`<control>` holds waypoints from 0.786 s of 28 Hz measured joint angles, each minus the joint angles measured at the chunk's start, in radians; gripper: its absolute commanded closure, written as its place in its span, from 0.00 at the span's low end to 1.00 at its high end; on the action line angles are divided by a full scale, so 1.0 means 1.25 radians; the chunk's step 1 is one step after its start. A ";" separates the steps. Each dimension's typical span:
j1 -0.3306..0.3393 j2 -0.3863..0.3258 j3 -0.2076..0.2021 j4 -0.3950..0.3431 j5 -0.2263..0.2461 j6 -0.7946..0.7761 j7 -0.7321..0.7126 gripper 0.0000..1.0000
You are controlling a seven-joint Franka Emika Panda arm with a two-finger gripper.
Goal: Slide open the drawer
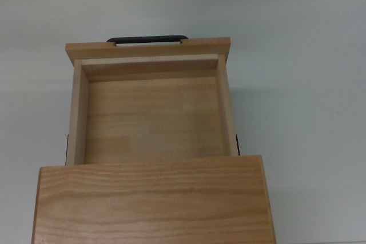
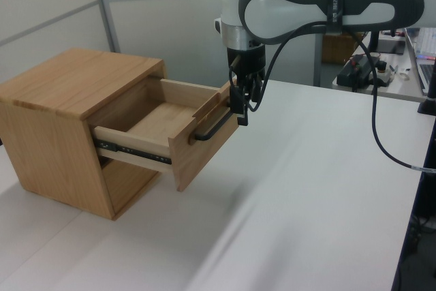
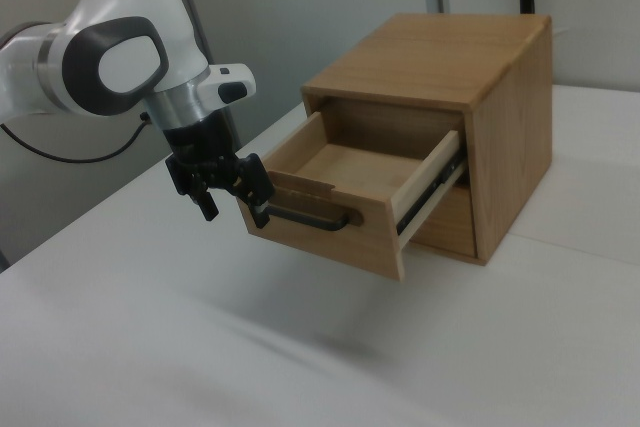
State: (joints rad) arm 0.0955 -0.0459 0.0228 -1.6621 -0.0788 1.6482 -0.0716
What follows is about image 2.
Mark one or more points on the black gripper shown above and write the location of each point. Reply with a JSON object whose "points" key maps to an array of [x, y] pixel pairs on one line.
{"points": [[250, 61]]}

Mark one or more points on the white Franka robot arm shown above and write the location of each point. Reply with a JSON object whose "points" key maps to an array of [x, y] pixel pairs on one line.
{"points": [[306, 1]]}

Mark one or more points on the wooden drawer with cutout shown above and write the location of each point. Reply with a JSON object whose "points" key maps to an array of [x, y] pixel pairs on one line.
{"points": [[129, 188]]}

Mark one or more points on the wooden drawer cabinet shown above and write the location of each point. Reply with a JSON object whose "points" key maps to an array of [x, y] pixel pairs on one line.
{"points": [[51, 127]]}

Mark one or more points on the brown cardboard box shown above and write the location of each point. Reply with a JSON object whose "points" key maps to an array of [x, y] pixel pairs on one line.
{"points": [[335, 49]]}

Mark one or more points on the black power box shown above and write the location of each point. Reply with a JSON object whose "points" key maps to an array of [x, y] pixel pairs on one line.
{"points": [[347, 73]]}

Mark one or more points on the white emergency stop button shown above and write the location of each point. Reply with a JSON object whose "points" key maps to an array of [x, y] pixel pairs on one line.
{"points": [[383, 74]]}

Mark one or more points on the small scissors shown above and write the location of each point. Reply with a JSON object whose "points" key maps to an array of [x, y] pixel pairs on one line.
{"points": [[393, 71]]}

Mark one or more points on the black monitor stand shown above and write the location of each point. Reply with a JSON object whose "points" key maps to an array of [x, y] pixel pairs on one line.
{"points": [[390, 46]]}

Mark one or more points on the silver laptop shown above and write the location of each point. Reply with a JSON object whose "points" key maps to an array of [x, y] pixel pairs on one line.
{"points": [[424, 73]]}

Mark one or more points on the grey metal partition post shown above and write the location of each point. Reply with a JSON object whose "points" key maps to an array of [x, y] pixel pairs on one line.
{"points": [[105, 4]]}

